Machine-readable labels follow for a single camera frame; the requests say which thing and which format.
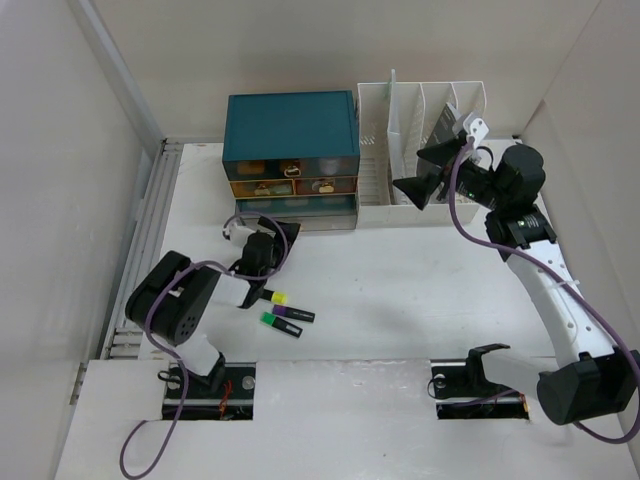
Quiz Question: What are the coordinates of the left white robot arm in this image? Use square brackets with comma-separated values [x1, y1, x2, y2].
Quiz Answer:
[125, 214, 301, 397]

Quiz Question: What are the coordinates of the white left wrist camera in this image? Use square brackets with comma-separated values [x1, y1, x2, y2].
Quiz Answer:
[222, 221, 255, 247]

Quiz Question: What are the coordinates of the grey Canon setup guide booklet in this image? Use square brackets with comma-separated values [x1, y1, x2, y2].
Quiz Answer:
[426, 102, 462, 146]

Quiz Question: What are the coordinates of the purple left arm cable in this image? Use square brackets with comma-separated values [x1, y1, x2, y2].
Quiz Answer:
[119, 212, 290, 479]

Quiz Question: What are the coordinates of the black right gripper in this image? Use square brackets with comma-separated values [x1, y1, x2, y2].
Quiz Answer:
[392, 136, 507, 211]

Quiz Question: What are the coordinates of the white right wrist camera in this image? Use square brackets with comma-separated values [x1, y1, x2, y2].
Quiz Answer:
[462, 111, 489, 149]

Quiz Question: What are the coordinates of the clear jar of paper clips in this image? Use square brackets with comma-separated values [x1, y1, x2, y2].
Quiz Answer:
[318, 157, 343, 176]

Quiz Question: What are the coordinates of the yellow cap black highlighter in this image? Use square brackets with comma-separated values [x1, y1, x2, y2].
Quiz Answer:
[261, 289, 288, 305]

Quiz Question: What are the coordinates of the aluminium frame rail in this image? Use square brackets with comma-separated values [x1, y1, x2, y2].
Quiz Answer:
[68, 1, 178, 360]

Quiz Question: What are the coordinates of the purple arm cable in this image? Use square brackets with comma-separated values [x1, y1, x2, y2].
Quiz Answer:
[119, 212, 290, 479]
[447, 139, 640, 445]

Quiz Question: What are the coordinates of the teal desktop drawer cabinet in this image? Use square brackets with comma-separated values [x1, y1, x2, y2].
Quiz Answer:
[222, 90, 361, 231]

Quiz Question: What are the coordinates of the white perforated file organizer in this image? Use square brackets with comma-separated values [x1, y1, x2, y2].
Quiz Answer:
[357, 80, 486, 228]

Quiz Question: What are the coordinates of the clear mesh document pouch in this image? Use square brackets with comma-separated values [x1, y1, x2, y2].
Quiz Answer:
[387, 69, 404, 205]

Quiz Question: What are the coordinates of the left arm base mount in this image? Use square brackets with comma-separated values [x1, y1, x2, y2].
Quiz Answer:
[157, 363, 257, 421]

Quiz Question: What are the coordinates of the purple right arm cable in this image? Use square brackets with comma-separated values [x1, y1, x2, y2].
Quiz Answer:
[447, 139, 640, 445]

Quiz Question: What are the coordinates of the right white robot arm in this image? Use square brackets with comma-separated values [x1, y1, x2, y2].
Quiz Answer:
[392, 134, 639, 430]

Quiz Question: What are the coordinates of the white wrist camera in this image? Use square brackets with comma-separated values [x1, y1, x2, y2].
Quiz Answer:
[222, 221, 255, 247]
[462, 111, 489, 149]

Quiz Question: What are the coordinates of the purple cap black highlighter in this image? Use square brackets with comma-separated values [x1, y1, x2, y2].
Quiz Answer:
[271, 304, 315, 323]

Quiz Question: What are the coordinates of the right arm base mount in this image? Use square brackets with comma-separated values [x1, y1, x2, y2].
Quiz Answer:
[427, 343, 529, 421]

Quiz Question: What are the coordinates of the green cap black highlighter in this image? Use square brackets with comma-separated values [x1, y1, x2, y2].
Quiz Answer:
[260, 312, 303, 338]

